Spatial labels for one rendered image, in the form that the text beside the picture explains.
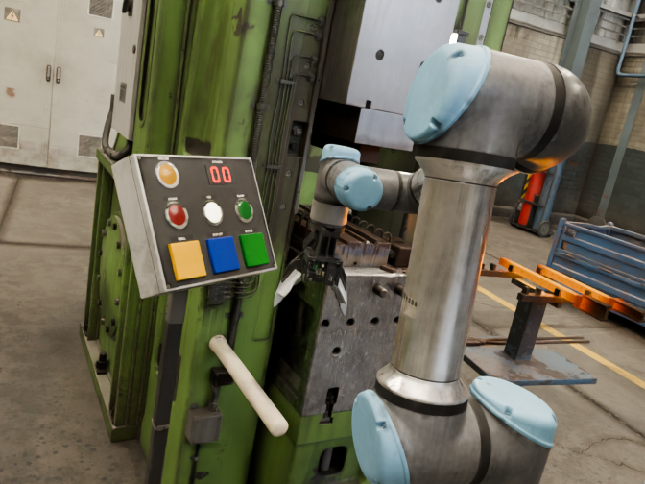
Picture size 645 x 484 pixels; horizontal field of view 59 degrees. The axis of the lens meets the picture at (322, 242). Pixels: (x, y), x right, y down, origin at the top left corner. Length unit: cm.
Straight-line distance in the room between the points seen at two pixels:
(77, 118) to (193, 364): 521
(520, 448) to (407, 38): 115
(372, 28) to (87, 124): 542
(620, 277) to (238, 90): 425
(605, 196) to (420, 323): 1023
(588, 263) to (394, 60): 412
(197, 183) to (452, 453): 79
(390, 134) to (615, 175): 929
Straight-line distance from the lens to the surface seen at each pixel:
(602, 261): 545
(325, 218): 111
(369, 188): 99
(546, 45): 1008
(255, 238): 134
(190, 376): 179
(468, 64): 65
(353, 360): 175
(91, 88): 673
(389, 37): 161
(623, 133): 1087
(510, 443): 78
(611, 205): 1077
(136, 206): 119
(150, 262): 117
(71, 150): 680
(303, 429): 179
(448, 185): 66
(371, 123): 160
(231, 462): 202
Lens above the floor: 138
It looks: 14 degrees down
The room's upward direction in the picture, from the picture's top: 11 degrees clockwise
